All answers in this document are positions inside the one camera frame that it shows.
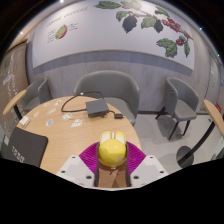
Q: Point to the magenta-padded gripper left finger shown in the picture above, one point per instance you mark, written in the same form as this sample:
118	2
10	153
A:
76	168

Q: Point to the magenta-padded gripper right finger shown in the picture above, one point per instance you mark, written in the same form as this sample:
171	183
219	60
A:
148	168

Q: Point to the yellow computer mouse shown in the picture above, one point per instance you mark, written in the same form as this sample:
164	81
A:
112	150

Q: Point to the black mouse pad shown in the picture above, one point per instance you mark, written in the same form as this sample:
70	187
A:
25	147

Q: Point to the small black adapter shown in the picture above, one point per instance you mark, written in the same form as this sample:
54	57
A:
119	116

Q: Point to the dark grey flat box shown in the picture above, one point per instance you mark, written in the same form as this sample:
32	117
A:
97	107

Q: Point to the small white box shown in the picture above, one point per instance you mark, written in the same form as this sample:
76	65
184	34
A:
24	121

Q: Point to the grey upholstered chair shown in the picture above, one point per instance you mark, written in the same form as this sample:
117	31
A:
180	100
36	93
110	86

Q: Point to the round wooden side table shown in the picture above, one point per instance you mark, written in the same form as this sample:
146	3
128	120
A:
213	115
14	100

